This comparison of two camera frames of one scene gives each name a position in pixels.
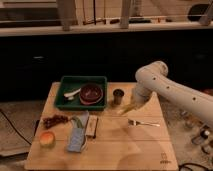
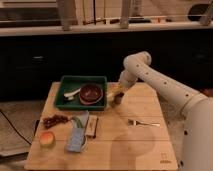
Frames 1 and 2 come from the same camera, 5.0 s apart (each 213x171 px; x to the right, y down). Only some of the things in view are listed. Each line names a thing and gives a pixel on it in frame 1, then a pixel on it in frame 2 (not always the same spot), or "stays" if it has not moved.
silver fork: (132, 122) stays
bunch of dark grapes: (50, 121) stays
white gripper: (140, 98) to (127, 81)
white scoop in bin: (70, 95) stays
